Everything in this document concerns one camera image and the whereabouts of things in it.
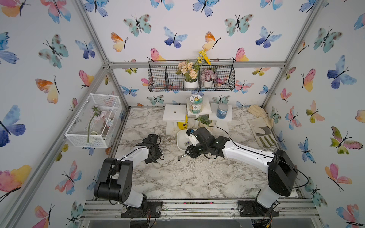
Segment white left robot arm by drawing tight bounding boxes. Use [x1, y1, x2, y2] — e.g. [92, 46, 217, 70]
[94, 134, 164, 218]

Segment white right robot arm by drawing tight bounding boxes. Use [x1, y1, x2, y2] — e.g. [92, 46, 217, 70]
[177, 127, 309, 219]

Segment white storage box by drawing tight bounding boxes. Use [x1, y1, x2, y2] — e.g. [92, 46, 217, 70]
[176, 130, 191, 152]

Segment yellow bottle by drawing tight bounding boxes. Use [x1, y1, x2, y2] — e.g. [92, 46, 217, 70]
[178, 115, 188, 130]

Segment small succulent pot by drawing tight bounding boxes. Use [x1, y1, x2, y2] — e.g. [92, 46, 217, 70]
[196, 115, 213, 128]

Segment white display stand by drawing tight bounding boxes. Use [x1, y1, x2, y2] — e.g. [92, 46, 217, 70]
[163, 98, 232, 135]

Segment green lidded jar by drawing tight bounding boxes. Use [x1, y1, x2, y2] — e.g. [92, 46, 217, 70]
[189, 95, 203, 114]

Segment blue can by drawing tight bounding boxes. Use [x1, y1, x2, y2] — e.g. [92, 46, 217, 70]
[216, 103, 229, 119]

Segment pink artificial rose stem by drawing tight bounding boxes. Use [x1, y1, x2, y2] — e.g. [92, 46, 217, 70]
[87, 105, 110, 143]

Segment grey patterned work glove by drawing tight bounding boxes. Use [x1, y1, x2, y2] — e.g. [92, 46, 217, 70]
[248, 117, 278, 148]

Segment beige work glove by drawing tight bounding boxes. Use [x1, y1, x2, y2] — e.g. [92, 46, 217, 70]
[248, 104, 274, 129]

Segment purple flowers white pot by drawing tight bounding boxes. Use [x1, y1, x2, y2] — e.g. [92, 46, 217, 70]
[202, 69, 216, 88]

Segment beige flowers white pot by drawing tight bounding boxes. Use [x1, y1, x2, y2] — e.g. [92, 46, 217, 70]
[176, 60, 200, 89]

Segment yellow artificial flower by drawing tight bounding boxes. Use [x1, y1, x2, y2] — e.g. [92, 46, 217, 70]
[197, 49, 211, 65]

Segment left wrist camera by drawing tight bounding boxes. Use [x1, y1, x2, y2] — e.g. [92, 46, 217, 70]
[143, 134, 161, 146]

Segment white mesh wall basket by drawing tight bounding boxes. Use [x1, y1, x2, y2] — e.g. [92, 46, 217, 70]
[65, 94, 122, 148]

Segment black wire wall basket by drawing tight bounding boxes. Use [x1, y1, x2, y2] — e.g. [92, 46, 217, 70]
[147, 59, 236, 93]

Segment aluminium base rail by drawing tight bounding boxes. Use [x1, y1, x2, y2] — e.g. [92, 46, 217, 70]
[81, 199, 320, 220]

